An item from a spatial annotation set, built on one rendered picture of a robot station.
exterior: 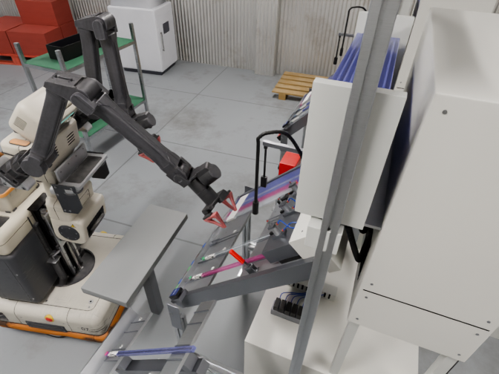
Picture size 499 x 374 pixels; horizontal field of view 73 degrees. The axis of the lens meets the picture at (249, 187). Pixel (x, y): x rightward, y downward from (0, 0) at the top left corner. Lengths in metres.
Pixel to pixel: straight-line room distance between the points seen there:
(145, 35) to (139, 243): 3.88
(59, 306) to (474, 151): 2.00
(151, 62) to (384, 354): 4.77
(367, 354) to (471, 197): 0.92
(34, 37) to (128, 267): 4.91
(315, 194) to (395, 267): 0.28
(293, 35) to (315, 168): 4.59
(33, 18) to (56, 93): 5.54
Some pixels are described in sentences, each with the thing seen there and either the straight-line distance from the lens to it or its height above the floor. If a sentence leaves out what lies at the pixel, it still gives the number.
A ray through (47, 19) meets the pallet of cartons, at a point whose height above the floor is 0.57.
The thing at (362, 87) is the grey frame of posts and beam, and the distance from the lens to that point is 0.62.
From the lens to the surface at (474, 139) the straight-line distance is 0.70.
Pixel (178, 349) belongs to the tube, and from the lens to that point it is 1.03.
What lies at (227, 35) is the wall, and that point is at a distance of 5.57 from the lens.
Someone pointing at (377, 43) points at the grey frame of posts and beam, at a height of 1.79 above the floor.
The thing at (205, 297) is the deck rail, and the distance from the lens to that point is 1.33.
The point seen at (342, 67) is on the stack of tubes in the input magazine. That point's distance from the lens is 0.89.
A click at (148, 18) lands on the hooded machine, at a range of 5.23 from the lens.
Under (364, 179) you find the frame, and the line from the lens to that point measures 0.73.
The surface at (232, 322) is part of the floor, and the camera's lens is 2.22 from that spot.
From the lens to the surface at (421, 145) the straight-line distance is 0.70.
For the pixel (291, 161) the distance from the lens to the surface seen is 2.05.
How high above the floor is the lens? 1.95
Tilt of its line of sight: 39 degrees down
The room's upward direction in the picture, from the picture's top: 1 degrees clockwise
